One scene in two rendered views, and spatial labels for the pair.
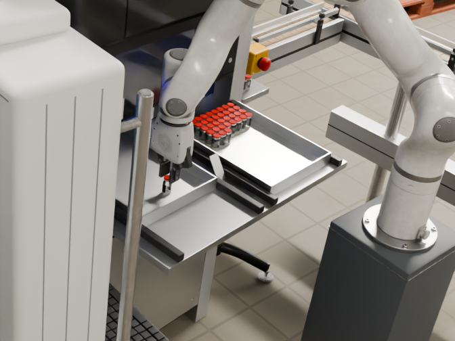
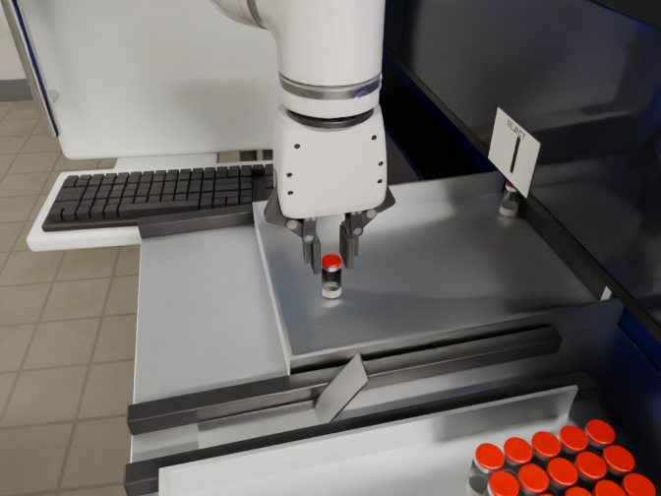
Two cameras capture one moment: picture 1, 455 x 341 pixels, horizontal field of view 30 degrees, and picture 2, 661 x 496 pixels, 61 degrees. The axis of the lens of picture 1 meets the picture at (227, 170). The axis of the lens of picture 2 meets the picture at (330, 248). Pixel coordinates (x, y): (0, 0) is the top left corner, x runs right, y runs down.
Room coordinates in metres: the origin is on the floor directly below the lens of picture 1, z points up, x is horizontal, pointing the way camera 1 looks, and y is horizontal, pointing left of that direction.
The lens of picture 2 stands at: (2.00, -0.21, 1.29)
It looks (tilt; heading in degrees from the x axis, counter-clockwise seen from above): 38 degrees down; 130
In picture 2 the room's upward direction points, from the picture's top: straight up
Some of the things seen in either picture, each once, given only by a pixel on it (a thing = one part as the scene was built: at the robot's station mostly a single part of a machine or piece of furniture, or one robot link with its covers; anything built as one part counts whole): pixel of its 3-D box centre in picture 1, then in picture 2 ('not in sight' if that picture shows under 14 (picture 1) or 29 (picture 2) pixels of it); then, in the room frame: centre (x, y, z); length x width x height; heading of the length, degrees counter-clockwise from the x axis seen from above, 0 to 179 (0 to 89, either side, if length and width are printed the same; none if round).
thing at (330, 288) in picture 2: (166, 185); (330, 277); (1.71, 0.14, 0.90); 0.02 x 0.02 x 0.04
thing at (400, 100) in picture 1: (384, 155); not in sight; (2.76, -0.58, 0.46); 0.09 x 0.09 x 0.77; 54
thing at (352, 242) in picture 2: (161, 162); (358, 233); (1.73, 0.16, 0.96); 0.03 x 0.03 x 0.07; 54
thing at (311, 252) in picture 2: (179, 172); (301, 241); (1.69, 0.11, 0.96); 0.03 x 0.03 x 0.07; 54
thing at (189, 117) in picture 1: (175, 111); (332, 86); (1.71, 0.14, 1.11); 0.09 x 0.08 x 0.03; 54
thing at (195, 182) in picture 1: (132, 170); (418, 257); (1.76, 0.24, 0.90); 0.34 x 0.26 x 0.04; 54
